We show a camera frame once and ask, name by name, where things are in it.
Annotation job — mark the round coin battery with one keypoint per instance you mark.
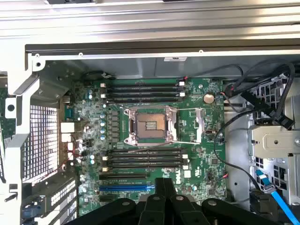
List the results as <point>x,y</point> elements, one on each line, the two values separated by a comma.
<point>208,98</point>

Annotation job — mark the green Dell motherboard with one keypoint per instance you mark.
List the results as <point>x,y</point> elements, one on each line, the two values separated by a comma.
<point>199,150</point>

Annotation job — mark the long black expansion slot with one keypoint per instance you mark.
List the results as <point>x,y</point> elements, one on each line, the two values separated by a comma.
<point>122,177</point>

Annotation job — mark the green graphics card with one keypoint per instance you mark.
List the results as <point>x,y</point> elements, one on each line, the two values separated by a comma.
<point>2,110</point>

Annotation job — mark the blue expansion slot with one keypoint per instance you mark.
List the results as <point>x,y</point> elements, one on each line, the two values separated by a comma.
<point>122,188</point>

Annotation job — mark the blue card retention clip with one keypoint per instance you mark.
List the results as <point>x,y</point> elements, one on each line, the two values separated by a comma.
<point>29,212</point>

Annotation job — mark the white case label sticker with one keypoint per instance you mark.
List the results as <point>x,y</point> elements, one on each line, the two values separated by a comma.
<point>175,58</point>

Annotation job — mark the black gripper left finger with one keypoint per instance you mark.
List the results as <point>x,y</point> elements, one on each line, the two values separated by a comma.
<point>154,211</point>

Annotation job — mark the black fan shroud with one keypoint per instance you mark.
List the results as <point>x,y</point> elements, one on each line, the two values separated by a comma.
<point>260,204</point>

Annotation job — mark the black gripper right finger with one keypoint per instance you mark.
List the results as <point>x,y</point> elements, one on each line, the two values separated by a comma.
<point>180,211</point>

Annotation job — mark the black RAM slot white latches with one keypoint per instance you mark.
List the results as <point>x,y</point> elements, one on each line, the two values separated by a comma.
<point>140,85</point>
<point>145,165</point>
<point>145,156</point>
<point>140,94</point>

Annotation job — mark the CPU socket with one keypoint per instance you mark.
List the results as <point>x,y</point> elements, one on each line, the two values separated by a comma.
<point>150,124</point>

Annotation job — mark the silver disk bay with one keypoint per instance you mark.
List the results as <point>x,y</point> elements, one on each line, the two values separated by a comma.
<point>274,138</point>

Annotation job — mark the open PC case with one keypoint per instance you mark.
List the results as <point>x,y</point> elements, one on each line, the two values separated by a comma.
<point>140,66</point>

